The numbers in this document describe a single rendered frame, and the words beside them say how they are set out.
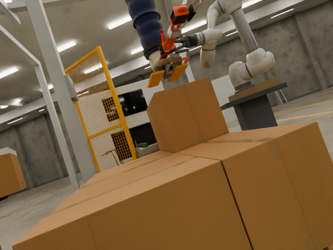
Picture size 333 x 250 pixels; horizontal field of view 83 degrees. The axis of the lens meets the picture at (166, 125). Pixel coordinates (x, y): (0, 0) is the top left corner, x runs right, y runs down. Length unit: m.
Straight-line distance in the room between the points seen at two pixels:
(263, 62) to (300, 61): 13.25
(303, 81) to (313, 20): 3.77
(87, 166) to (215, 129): 1.74
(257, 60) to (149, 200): 1.58
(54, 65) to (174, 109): 1.97
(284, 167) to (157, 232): 0.46
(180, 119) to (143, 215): 0.75
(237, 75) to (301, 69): 13.16
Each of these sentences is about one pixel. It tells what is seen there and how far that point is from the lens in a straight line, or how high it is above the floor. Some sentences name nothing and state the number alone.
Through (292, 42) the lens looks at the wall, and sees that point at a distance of 15.28.
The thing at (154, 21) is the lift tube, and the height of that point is 1.52.
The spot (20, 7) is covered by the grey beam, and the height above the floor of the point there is 3.22.
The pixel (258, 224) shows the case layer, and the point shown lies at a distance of 0.73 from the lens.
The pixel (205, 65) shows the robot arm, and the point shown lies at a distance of 1.58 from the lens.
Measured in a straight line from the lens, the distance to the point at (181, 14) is 1.08.
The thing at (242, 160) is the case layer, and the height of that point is 0.52.
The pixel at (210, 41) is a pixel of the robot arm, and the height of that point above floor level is 1.18.
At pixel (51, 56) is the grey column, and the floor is 2.05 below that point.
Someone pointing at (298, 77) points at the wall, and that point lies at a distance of 14.85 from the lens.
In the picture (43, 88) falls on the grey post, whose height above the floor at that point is 2.54.
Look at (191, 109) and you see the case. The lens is 1.25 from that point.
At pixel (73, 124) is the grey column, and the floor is 1.15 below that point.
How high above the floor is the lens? 0.68
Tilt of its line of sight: 2 degrees up
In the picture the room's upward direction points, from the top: 19 degrees counter-clockwise
